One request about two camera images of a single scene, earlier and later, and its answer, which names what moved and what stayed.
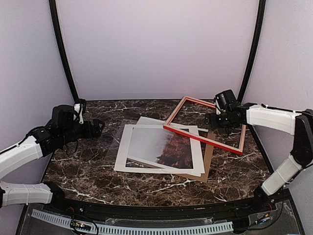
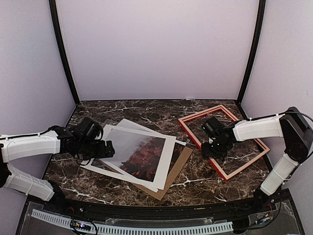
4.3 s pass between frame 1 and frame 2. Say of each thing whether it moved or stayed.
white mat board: moved
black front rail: stayed
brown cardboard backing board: moved
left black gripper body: moved
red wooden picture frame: moved
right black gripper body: moved
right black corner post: stayed
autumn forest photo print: moved
